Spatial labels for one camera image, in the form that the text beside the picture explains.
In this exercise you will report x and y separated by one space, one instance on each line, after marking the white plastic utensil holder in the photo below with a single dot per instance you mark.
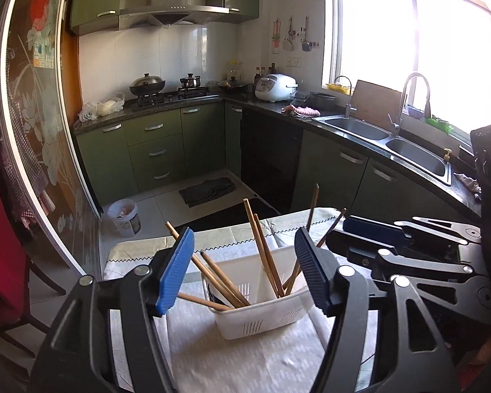
266 319

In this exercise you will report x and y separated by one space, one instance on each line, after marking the green kitchen base cabinets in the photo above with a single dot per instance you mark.
155 151

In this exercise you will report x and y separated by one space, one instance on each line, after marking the kitchen window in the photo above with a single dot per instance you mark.
413 41

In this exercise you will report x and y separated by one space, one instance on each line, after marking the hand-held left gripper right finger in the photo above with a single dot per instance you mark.
311 270

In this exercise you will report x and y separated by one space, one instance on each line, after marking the dark sauce bottle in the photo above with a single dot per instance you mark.
273 69
257 74

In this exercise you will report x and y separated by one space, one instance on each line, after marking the dark round container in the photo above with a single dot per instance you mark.
321 100

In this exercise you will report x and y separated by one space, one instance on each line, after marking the wall socket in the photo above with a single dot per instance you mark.
295 62

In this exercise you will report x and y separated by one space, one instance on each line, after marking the dark floor rag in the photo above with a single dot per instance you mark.
206 191

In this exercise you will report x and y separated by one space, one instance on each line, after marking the red chair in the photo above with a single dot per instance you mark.
0 233

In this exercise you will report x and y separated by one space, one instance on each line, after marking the green cloth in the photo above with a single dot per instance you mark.
440 125

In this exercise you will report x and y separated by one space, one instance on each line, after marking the steel double sink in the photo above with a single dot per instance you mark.
352 125

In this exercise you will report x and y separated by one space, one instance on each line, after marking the black wok with lid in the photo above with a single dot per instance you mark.
147 85

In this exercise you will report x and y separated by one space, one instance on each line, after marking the white plastic bucket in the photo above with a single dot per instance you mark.
125 221

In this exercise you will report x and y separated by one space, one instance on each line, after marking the small black pot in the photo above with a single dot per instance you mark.
190 82

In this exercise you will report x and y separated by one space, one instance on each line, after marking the pink cloth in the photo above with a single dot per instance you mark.
300 110

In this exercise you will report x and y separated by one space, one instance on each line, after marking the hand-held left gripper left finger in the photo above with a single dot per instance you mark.
176 270

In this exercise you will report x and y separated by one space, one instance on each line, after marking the etched glass sliding door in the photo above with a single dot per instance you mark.
37 110

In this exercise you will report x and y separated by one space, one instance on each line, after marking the black floor mat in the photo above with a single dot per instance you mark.
225 217

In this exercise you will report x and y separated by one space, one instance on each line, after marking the yellow tray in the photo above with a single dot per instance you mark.
337 86

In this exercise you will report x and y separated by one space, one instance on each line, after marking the grey rag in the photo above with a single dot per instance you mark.
468 182

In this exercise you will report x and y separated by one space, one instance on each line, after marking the dark stone countertop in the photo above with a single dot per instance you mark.
270 106

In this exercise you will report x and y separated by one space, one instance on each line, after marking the tall steel faucet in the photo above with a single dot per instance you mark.
401 106

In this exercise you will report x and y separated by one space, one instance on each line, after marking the light wooden chopstick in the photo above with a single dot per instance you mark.
226 278
210 277
200 301

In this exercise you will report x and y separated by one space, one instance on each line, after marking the steel range hood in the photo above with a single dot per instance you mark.
172 4

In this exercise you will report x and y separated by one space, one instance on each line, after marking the glass jar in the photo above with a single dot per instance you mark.
235 71

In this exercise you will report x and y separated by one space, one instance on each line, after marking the wooden cutting board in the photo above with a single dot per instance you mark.
372 102

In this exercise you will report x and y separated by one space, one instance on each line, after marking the small steel faucet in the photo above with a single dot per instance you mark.
349 106

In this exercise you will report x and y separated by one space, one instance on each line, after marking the black gas stove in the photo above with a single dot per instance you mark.
176 96

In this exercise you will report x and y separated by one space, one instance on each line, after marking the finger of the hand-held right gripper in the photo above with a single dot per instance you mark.
372 231
364 260

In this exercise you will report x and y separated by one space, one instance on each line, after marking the black built-in dishwasher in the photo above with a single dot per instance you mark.
270 159

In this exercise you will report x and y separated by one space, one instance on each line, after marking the white plastic bag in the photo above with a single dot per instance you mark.
106 106

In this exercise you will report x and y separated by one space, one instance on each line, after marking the white rice cooker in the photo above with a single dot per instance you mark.
274 88

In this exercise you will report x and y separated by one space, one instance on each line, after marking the pale patterned tablecloth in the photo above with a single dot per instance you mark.
237 360

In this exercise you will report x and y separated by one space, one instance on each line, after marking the hanging wall utensil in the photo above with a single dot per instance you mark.
289 41
275 37
306 43

